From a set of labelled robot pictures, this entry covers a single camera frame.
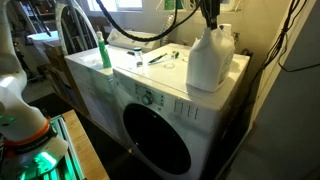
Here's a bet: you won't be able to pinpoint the clear plastic measuring cup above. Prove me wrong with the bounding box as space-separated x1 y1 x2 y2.
162 55 177 70

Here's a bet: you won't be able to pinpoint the silver flexible vent hose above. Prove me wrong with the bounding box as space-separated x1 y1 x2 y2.
159 14 177 47

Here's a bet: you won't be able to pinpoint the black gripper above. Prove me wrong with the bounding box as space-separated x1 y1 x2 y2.
199 0 222 31

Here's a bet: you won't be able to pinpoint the green handled tool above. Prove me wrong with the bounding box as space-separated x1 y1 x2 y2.
147 52 169 66

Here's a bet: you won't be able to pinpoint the wooden table top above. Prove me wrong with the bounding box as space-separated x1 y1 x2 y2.
61 109 111 180

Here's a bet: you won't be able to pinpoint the small glass jar dark lid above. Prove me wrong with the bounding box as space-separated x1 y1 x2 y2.
133 47 145 68

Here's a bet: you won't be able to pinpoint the white front-load washing machine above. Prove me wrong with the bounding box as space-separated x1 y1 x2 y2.
112 42 251 180

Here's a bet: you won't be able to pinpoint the black wall cables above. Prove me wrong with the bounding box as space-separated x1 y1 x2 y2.
248 0 320 88

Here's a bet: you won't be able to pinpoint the white top-load dryer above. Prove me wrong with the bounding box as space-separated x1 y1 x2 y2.
64 28 162 141

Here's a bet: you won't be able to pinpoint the white detergent jug blue label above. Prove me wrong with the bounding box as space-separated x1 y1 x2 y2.
185 23 236 94

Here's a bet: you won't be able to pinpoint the green spray bottle white trigger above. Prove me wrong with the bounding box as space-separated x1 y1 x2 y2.
95 31 113 70

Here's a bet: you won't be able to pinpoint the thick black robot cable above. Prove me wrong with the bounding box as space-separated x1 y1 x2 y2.
95 0 203 43

